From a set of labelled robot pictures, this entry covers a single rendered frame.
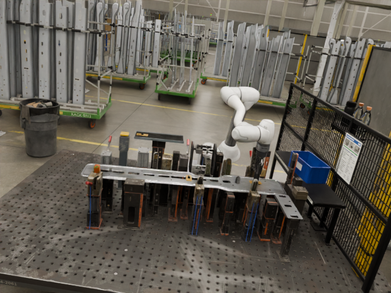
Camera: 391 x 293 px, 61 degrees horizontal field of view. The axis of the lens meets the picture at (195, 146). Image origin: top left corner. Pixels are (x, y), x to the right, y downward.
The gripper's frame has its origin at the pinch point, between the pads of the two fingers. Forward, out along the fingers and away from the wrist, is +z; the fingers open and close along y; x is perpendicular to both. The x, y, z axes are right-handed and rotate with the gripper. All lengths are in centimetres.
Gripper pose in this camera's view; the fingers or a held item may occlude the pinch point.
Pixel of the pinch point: (256, 177)
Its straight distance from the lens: 237.2
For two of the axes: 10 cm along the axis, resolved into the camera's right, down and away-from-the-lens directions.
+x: 9.9, 0.9, 1.0
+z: -1.2, 9.3, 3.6
